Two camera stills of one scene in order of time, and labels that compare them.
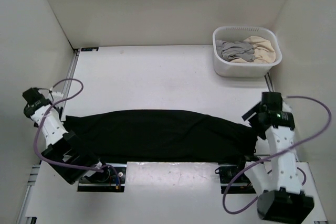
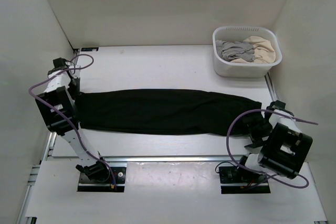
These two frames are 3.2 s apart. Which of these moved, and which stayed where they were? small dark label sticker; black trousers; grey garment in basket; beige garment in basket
Moved: black trousers
Stayed: grey garment in basket; beige garment in basket; small dark label sticker
